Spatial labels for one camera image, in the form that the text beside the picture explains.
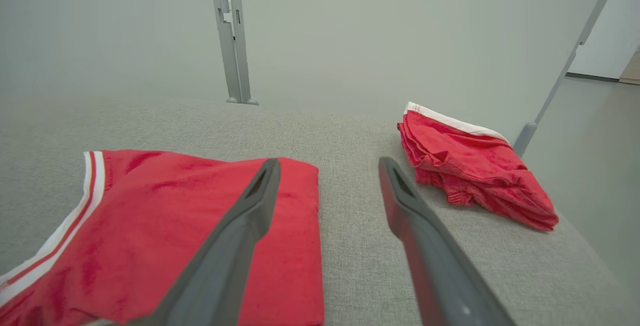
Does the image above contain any red shorts white side stripe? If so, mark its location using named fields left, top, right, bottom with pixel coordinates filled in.
left=397, top=101, right=560, bottom=232

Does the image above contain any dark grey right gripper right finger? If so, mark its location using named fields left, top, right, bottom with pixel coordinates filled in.
left=378, top=156, right=516, bottom=326

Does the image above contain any grey double partition post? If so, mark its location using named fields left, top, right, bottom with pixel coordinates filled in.
left=208, top=0, right=260, bottom=106

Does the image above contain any grey partition end post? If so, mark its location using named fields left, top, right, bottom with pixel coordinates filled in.
left=512, top=0, right=626, bottom=158

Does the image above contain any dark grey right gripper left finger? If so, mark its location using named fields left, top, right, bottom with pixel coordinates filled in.
left=127, top=157, right=282, bottom=326

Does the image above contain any red jersey shirt white trim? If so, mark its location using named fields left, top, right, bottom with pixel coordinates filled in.
left=0, top=149, right=325, bottom=326

